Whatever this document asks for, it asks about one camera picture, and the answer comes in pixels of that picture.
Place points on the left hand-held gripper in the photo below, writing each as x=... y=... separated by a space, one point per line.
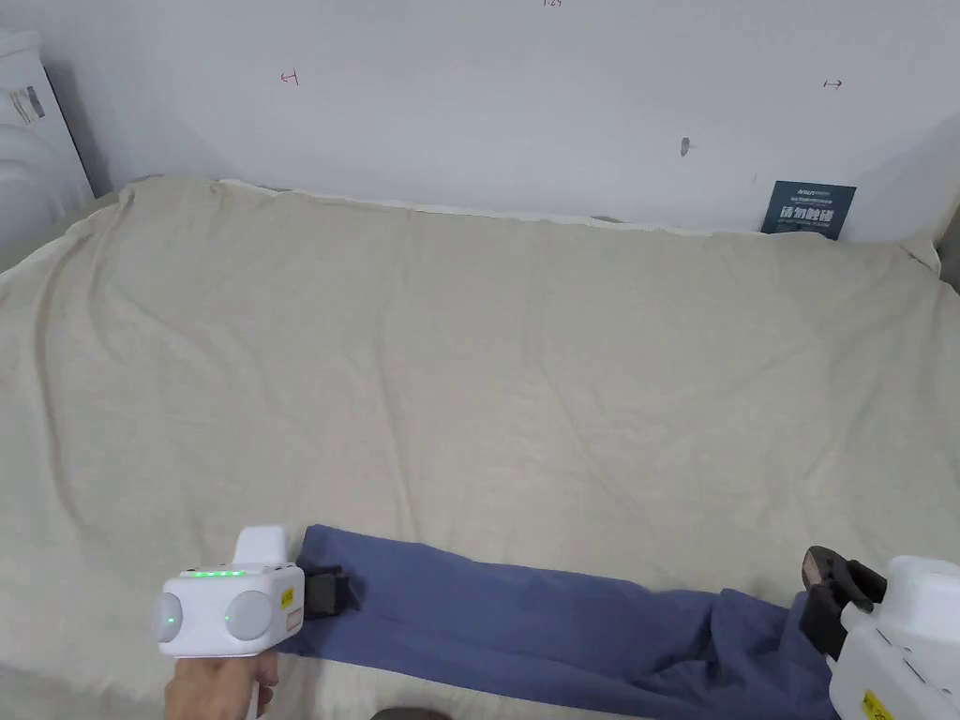
x=225 y=615

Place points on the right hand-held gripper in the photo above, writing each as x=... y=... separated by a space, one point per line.
x=900 y=645

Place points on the blue garment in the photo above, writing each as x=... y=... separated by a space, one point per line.
x=525 y=622

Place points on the person's left hand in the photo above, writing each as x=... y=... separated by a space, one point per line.
x=214 y=686

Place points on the bed with beige sheet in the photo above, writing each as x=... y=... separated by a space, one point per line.
x=480 y=360

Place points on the dark blue sign card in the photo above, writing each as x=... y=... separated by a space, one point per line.
x=808 y=211

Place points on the white appliance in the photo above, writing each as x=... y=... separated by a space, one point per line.
x=34 y=150

